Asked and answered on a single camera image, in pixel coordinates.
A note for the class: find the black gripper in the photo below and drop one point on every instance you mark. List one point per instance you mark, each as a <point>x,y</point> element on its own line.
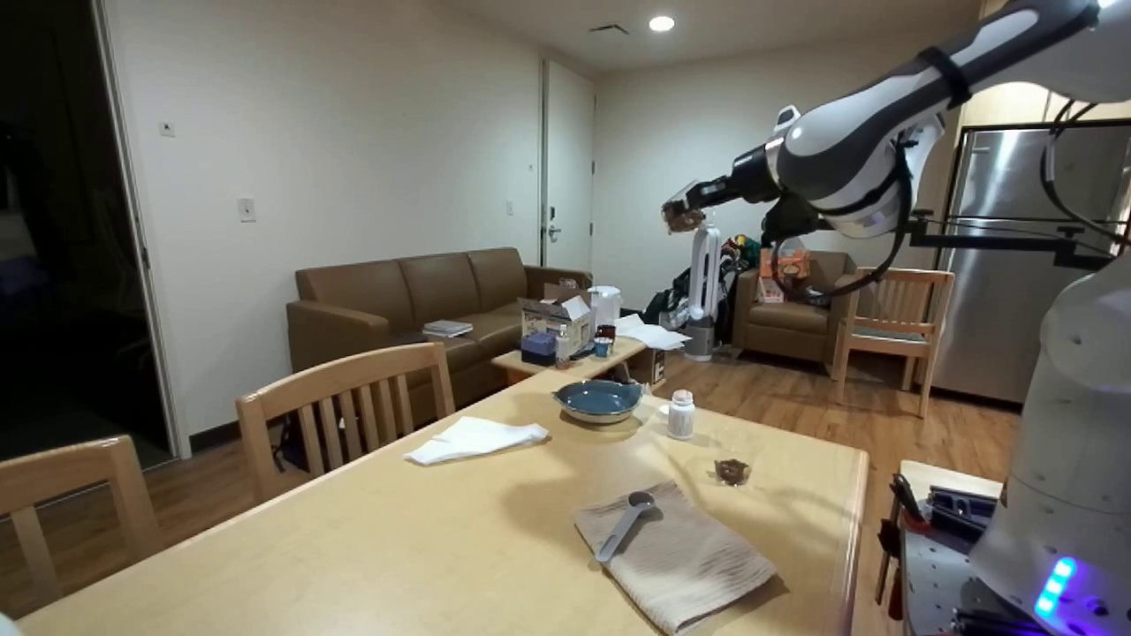
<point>759,173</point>

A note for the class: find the small brown pinecone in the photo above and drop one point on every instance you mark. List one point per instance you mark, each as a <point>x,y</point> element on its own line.
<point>732,471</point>

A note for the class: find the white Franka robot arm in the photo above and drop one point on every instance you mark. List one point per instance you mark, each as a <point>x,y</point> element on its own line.
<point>871,130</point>

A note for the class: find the small blue cup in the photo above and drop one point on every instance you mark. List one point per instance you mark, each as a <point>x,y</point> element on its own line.
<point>601,348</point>

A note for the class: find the white tower fan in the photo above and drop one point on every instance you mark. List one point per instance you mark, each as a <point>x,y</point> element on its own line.
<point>708,270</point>

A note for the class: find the orange white box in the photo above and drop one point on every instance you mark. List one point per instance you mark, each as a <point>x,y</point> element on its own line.
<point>780,279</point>

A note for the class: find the black bag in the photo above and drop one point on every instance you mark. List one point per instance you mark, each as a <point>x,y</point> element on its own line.
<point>672,302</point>

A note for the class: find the white interior door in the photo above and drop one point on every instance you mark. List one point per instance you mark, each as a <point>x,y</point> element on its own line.
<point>570,152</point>

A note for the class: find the brown armchair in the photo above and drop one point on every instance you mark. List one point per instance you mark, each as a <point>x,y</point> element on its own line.
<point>784,331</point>

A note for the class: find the white loose papers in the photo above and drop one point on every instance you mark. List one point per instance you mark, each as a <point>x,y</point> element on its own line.
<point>654,337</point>

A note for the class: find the white tissue box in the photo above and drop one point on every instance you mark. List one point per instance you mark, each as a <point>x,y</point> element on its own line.
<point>601,304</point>

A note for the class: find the round ceiling light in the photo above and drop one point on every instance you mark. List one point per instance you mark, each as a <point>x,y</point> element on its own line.
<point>661,24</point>

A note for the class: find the white blue cardboard box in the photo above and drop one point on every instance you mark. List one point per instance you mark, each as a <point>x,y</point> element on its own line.
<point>554,331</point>

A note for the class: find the white pill bottle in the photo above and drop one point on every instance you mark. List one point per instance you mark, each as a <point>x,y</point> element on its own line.
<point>681,416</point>

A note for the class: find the wooden side chair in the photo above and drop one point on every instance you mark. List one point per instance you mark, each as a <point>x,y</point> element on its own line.
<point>887,342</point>

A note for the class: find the blue ceramic plate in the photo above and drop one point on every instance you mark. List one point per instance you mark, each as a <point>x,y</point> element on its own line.
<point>600,404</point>

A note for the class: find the wooden coffee table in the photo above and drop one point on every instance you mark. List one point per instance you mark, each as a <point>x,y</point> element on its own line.
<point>519,362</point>

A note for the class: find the grey folded cloth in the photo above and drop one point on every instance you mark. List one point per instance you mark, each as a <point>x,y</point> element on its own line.
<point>448,331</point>

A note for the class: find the stainless steel refrigerator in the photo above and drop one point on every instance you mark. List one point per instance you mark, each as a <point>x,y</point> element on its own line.
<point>1000,342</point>

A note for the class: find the light blue measuring spoon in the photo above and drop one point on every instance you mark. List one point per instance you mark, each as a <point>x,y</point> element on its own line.
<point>629,518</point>

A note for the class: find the brown leather sofa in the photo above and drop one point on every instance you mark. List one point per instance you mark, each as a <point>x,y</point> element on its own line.
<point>389,296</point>

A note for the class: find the white paper napkin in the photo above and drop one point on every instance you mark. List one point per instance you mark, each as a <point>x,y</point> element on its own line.
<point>470,441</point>

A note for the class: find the grey folded towel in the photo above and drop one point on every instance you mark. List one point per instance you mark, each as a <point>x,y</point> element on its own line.
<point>695,571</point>

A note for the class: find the black clamp bar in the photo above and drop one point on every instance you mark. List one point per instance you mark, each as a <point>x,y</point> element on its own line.
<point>958,515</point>

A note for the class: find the light wooden dining chair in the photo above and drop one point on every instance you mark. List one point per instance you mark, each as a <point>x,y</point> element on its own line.
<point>71,464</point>
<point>339,371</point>

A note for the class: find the grey metal mounting plate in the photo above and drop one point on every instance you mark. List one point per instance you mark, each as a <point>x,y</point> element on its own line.
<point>932,577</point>

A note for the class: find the black camera boom bar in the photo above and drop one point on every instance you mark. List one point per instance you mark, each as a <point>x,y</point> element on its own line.
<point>1011,245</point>

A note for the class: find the white light switch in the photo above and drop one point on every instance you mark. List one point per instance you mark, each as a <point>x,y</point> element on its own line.
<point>244,209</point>

